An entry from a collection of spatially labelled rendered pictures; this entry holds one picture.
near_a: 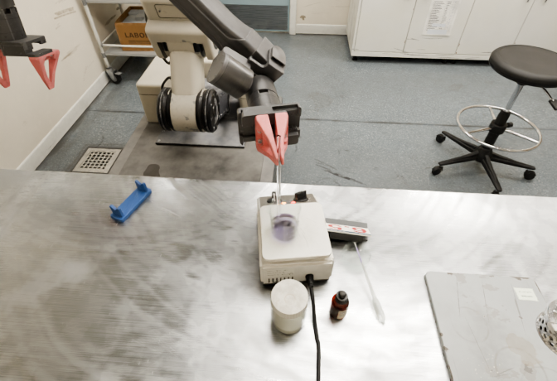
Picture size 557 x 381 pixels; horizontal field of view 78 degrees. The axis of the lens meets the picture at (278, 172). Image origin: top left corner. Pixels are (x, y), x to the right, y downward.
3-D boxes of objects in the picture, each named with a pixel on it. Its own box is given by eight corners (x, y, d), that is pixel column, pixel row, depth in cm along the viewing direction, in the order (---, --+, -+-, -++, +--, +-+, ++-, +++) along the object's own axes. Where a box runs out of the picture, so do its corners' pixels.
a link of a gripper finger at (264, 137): (312, 140, 48) (297, 103, 55) (261, 146, 47) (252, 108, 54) (308, 174, 53) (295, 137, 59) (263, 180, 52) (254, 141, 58)
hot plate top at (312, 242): (259, 208, 67) (259, 205, 66) (320, 204, 67) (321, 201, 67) (262, 262, 58) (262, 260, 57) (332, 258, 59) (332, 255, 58)
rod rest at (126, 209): (141, 187, 81) (136, 176, 79) (152, 191, 80) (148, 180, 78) (110, 218, 75) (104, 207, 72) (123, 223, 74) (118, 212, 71)
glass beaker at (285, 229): (294, 218, 64) (296, 189, 59) (303, 242, 60) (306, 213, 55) (263, 224, 63) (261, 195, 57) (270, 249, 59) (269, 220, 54)
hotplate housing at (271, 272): (256, 204, 78) (254, 180, 72) (314, 200, 78) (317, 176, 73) (261, 299, 62) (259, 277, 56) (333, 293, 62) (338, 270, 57)
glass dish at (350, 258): (352, 242, 70) (354, 236, 69) (375, 260, 67) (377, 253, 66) (335, 258, 68) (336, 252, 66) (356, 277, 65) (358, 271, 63)
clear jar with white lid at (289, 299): (312, 313, 60) (316, 291, 54) (293, 343, 56) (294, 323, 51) (283, 294, 62) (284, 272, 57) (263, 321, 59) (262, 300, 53)
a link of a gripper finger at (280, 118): (298, 142, 48) (285, 104, 54) (247, 147, 47) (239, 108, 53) (297, 176, 52) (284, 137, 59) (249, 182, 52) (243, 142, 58)
